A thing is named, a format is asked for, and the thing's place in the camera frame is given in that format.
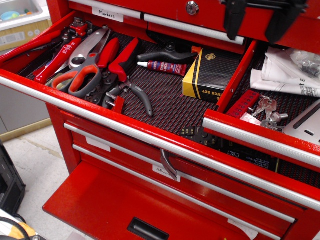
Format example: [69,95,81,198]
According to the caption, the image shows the silver metal plate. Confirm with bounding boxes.
[283,100,320,145]

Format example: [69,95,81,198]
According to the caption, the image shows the black clamp tool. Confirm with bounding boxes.
[136,42,198,64]

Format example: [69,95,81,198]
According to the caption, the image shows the black labelled box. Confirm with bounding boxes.
[220,142,278,172]

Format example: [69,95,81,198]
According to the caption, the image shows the red handled crimping pliers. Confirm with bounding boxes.
[84,37,142,109]

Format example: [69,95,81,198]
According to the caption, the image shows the open red bottom panel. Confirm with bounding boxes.
[43,162,248,240]

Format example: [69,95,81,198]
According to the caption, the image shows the black case on floor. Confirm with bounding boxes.
[0,142,26,215]

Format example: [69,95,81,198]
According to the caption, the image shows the red grey handled scissors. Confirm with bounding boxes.
[51,25,112,99]

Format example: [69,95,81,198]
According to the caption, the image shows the silver key bunch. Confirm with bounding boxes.
[252,96,277,119]

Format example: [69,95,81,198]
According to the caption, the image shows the white adhesives label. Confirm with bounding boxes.
[152,164,181,183]

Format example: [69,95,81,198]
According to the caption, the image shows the small open red drawer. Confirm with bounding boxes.
[202,40,320,172]

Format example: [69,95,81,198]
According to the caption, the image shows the white folded paper sheets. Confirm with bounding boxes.
[250,47,320,98]

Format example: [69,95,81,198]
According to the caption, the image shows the black crimper die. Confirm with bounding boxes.
[179,126,220,149]

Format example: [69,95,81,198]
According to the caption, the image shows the red threadlocker glue tube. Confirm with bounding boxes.
[137,61,187,77]

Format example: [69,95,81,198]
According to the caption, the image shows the red hex key holder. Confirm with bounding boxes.
[226,90,260,119]

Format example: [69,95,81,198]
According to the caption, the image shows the clear bag of screws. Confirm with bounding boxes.
[290,49,320,79]

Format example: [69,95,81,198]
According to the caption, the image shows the black yellow wrench set box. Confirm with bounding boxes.
[182,48,242,104]

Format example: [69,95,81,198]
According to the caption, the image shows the red handled wire stripper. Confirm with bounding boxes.
[33,17,93,85]

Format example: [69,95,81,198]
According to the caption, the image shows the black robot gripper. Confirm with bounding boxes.
[220,0,308,43]

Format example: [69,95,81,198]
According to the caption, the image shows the white markers label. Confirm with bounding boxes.
[92,7,124,23]

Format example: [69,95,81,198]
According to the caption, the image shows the grey handled small cutters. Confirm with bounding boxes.
[101,77,153,117]

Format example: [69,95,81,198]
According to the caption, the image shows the red tool chest cabinet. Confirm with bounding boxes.
[0,0,320,240]

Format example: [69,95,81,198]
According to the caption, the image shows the silver hook tool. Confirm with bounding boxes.
[160,149,178,181]

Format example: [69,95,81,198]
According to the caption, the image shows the silver cabinet lock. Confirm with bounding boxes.
[185,0,200,16]

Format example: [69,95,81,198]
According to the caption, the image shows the large open red drawer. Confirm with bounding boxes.
[0,9,320,213]

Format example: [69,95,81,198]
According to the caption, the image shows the silver hex bolt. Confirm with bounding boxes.
[270,112,289,123]

